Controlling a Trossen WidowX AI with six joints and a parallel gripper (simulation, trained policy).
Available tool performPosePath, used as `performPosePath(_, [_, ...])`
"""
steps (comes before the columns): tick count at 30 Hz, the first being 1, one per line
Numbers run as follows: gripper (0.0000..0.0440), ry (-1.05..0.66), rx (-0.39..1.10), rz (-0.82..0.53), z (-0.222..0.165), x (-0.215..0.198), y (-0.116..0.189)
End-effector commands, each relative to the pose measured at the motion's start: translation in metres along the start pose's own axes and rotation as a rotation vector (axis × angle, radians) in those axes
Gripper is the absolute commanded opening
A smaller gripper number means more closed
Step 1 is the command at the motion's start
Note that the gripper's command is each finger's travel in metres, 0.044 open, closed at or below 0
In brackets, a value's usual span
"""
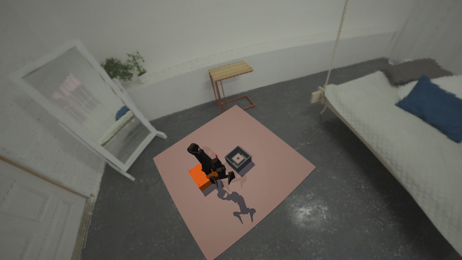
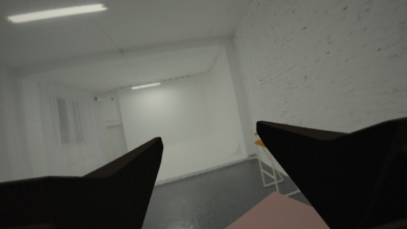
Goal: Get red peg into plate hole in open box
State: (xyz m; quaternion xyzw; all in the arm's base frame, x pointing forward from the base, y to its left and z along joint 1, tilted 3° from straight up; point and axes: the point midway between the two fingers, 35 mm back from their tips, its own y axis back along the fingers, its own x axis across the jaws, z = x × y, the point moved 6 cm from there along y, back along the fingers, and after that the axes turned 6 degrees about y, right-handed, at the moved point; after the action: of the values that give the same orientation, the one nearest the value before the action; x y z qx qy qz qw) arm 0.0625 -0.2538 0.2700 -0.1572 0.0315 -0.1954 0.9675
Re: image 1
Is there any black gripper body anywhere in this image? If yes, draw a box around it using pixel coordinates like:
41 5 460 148
210 171 235 183

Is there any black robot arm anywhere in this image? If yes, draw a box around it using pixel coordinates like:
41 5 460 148
187 143 226 175

